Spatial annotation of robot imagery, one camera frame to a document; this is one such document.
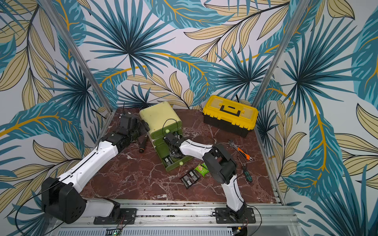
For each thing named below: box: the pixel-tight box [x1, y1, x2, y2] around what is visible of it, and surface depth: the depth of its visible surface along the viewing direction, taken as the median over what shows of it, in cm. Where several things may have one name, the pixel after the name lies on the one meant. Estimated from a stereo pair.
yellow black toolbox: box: [202, 95, 259, 138], surface depth 100 cm
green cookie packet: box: [194, 162, 210, 177], surface depth 90 cm
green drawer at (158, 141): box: [152, 135, 165, 147], surface depth 90 cm
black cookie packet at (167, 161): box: [162, 156, 174, 167], surface depth 92 cm
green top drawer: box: [150, 121, 183, 140], surface depth 85 cm
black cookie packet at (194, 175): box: [189, 169, 201, 182], surface depth 87 cm
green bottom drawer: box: [155, 143, 193, 172], surface depth 92 cm
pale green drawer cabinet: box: [138, 101, 183, 160], surface depth 89 cm
